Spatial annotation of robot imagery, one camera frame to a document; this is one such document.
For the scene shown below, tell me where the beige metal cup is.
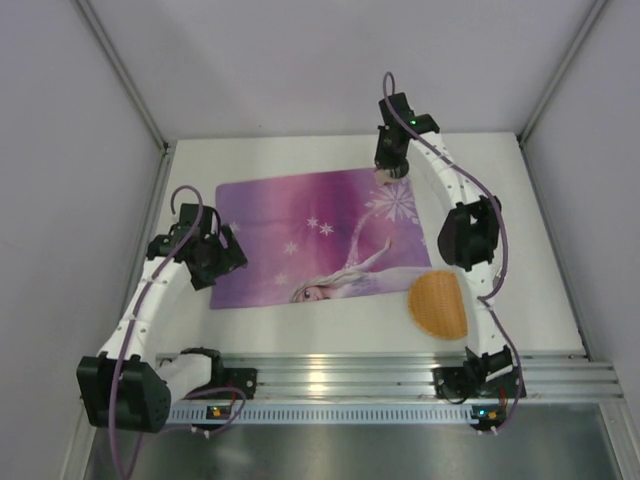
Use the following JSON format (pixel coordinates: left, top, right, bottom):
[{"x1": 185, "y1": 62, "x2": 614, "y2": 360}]
[{"x1": 374, "y1": 167, "x2": 408, "y2": 186}]

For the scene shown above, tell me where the purple printed cloth placemat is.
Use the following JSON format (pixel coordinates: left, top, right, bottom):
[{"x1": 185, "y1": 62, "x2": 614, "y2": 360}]
[{"x1": 210, "y1": 168, "x2": 431, "y2": 310}]

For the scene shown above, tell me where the round orange woven plate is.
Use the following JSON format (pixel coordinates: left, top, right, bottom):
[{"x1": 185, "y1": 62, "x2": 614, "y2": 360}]
[{"x1": 408, "y1": 270, "x2": 468, "y2": 341}]

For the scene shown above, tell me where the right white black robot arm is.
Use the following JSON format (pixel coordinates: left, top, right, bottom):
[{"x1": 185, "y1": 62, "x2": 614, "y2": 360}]
[{"x1": 374, "y1": 92, "x2": 520, "y2": 404}]

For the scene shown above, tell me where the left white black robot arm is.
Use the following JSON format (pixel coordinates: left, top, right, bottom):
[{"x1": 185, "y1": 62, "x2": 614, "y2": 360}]
[{"x1": 76, "y1": 203, "x2": 248, "y2": 433}]

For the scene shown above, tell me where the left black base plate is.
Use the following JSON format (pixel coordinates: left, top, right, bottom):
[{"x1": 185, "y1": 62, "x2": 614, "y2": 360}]
[{"x1": 185, "y1": 367, "x2": 258, "y2": 400}]

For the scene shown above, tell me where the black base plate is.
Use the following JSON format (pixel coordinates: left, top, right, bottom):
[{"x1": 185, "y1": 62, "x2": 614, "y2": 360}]
[
  {"x1": 185, "y1": 367, "x2": 258, "y2": 400},
  {"x1": 433, "y1": 367, "x2": 526, "y2": 404}
]

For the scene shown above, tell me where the aluminium mounting rail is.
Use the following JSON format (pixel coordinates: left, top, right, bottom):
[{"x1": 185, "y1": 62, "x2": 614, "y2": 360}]
[{"x1": 185, "y1": 354, "x2": 622, "y2": 403}]

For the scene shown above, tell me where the perforated grey cable duct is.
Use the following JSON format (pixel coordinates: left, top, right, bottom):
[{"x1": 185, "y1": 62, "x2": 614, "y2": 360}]
[{"x1": 167, "y1": 402, "x2": 504, "y2": 425}]

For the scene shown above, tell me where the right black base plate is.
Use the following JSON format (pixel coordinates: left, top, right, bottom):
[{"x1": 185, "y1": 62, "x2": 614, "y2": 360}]
[{"x1": 433, "y1": 367, "x2": 526, "y2": 404}]

